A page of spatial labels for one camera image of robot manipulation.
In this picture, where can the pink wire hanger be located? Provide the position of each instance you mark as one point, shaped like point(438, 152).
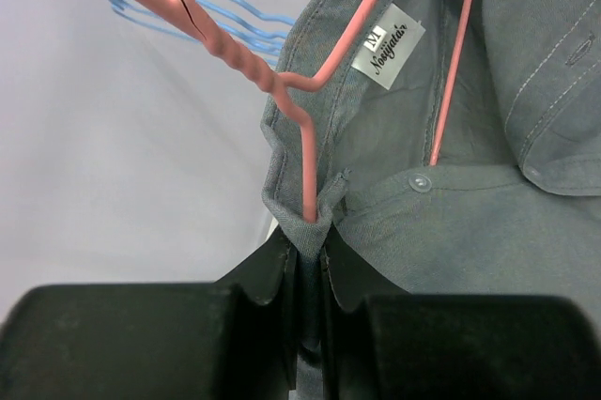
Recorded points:
point(277, 85)

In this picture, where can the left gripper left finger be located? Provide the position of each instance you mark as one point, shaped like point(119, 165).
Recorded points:
point(231, 339)

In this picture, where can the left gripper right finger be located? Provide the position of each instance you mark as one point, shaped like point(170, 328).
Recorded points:
point(381, 342)

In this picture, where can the grey button-up shirt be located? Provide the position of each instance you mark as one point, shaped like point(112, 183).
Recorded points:
point(497, 191)

